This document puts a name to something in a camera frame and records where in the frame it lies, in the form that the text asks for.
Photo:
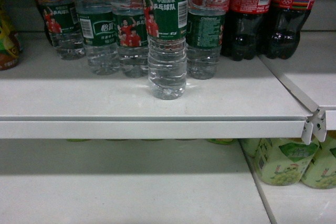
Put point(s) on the white metal shelf board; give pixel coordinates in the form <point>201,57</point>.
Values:
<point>46,97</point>

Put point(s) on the green grape drink bottle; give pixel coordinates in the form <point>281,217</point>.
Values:
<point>283,161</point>
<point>320,173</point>

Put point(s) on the water bottle green label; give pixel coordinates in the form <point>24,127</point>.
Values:
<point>205,25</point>
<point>166,22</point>

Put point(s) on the right adjoining white shelf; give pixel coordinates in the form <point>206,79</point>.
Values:
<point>309,75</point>

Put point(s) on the right green grape drink bottle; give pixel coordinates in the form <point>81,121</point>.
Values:
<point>320,173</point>

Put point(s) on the yellow brown drink bottle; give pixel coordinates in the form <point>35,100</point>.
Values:
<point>10,44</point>

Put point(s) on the right cola bottle red label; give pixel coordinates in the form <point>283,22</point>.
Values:
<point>283,26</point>

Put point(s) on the far left water bottle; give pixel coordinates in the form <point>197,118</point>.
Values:
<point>61,20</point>

